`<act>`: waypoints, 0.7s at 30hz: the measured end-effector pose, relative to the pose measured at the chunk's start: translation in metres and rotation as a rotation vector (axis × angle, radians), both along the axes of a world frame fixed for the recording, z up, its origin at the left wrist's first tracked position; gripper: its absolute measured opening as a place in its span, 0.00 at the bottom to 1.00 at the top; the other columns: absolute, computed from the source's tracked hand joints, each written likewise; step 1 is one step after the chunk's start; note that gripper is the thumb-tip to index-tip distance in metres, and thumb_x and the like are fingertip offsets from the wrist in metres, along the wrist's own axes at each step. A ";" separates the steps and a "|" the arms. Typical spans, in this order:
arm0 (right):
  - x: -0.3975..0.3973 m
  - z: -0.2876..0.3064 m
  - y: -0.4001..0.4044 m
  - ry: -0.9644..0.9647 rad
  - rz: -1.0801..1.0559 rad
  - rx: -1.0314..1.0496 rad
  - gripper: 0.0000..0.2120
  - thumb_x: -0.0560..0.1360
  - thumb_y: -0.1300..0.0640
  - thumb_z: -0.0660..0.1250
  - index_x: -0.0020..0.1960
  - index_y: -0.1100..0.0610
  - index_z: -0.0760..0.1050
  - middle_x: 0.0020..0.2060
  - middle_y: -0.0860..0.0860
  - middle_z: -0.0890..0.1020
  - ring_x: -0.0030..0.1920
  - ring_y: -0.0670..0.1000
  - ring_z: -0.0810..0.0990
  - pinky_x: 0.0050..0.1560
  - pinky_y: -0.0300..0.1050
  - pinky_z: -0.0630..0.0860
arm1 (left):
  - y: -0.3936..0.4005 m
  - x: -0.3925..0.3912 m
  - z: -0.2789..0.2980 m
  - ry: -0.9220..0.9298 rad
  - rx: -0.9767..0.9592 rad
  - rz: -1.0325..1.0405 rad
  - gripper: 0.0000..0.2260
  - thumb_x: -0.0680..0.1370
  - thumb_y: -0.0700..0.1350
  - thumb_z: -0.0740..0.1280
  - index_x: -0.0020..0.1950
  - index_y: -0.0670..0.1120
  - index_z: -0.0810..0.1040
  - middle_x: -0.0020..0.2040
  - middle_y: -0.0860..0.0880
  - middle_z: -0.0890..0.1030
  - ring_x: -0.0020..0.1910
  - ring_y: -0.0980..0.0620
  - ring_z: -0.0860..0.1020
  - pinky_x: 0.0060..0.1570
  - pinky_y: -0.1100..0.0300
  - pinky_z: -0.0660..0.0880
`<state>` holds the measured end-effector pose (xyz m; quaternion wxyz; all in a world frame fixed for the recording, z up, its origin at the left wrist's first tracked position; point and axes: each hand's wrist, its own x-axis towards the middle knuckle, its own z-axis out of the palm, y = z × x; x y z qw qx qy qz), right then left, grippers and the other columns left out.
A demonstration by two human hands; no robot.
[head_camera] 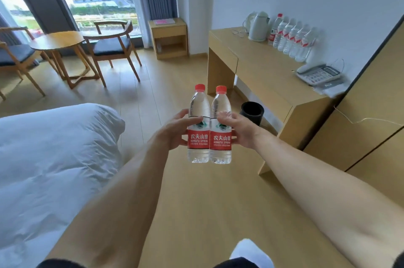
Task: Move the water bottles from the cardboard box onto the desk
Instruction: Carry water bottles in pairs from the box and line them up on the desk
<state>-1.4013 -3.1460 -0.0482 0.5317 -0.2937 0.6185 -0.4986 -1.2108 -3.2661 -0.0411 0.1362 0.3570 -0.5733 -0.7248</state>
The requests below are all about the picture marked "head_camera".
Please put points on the round wooden side table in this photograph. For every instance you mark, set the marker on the round wooden side table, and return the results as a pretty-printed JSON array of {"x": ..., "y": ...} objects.
[{"x": 56, "y": 40}]

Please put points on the white folded cloth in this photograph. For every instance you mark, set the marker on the white folded cloth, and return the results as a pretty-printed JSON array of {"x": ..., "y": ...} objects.
[{"x": 164, "y": 21}]

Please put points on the bagged remote control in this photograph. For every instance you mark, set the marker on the bagged remote control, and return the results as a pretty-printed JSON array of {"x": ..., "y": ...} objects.
[{"x": 334, "y": 89}]

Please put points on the light denim shorts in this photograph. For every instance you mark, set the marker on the light denim shorts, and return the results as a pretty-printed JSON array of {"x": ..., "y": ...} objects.
[{"x": 252, "y": 250}]

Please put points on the person's right hand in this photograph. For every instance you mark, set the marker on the person's right hand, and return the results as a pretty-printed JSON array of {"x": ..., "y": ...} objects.
[{"x": 247, "y": 133}]

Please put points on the black t-shirt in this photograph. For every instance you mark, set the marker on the black t-shirt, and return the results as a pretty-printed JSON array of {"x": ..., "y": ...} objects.
[{"x": 236, "y": 263}]

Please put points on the white sheer curtain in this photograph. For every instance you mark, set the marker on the white sheer curtain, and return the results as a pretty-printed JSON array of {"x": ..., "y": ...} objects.
[{"x": 139, "y": 6}]

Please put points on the person's left forearm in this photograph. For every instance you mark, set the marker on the person's left forearm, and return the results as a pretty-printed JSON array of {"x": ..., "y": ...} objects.
[{"x": 120, "y": 208}]

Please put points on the person's right forearm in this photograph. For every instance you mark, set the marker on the person's right forearm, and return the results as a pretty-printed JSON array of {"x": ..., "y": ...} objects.
[{"x": 322, "y": 195}]

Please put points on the red cap water bottle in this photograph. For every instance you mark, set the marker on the red cap water bottle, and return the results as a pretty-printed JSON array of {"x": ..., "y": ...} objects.
[
  {"x": 221, "y": 144},
  {"x": 274, "y": 32},
  {"x": 199, "y": 141}
]

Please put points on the wooden armchair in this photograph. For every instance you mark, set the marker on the wooden armchair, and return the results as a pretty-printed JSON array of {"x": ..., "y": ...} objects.
[
  {"x": 110, "y": 47},
  {"x": 14, "y": 54}
]

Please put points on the white electric kettle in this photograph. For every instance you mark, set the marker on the white electric kettle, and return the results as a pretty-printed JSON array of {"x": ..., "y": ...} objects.
[{"x": 258, "y": 28}]

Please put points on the person's left hand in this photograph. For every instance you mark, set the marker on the person's left hand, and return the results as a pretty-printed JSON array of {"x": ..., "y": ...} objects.
[{"x": 173, "y": 130}]

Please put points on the black trash bin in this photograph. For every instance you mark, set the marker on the black trash bin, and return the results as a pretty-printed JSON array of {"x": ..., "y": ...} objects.
[{"x": 252, "y": 113}]

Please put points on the low wooden cabinet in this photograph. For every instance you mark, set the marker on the low wooden cabinet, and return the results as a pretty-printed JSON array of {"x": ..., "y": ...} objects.
[{"x": 169, "y": 32}]

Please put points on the white bed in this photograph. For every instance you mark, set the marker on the white bed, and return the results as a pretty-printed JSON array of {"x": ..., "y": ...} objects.
[{"x": 53, "y": 166}]

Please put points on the white telephone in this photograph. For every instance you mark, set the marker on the white telephone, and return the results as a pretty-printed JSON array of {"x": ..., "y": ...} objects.
[{"x": 318, "y": 75}]

